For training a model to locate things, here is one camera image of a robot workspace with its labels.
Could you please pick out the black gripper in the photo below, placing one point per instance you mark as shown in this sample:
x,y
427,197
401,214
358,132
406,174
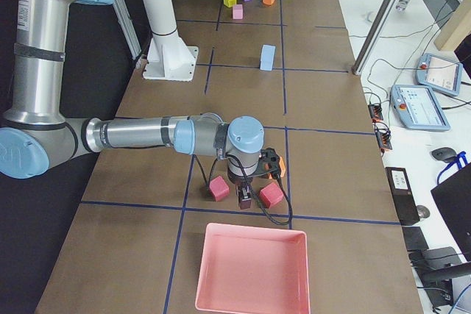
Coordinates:
x,y
240,181

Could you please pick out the magenta foam block near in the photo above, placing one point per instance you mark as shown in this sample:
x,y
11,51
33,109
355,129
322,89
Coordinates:
x,y
218,188

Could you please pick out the pink foam block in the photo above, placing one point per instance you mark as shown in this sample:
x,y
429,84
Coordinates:
x,y
237,12

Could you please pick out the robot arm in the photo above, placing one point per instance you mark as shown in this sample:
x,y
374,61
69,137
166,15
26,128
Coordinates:
x,y
94,85

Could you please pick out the orange foam block right side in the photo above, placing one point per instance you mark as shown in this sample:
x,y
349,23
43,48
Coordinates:
x,y
278,169

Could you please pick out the black box with label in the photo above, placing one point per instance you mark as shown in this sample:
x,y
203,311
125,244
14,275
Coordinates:
x,y
403,199

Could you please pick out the light blue foam block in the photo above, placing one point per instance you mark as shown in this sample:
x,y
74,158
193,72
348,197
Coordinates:
x,y
266,63
267,53

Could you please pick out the magenta foam block far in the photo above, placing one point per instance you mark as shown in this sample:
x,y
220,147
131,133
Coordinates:
x,y
271,195

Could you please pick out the black computer mouse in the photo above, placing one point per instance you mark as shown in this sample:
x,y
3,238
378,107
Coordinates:
x,y
444,154

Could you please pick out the aluminium frame post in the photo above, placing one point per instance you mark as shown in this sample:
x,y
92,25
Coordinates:
x,y
373,36

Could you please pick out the pink plastic tray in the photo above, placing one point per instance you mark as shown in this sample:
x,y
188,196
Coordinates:
x,y
248,269

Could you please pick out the magenta foam block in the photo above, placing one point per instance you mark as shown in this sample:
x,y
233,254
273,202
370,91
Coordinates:
x,y
271,195
218,188

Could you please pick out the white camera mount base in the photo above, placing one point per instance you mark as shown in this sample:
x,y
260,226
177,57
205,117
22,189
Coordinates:
x,y
170,59

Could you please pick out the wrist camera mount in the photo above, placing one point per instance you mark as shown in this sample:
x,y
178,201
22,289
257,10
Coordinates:
x,y
267,156

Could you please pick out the near teach pendant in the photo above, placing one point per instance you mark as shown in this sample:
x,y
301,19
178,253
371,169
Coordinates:
x,y
417,108

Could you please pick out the teach pendant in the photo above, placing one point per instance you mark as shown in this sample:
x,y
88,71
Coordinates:
x,y
440,74
417,108

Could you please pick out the far teach pendant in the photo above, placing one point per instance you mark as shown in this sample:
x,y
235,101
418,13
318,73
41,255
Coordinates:
x,y
440,74

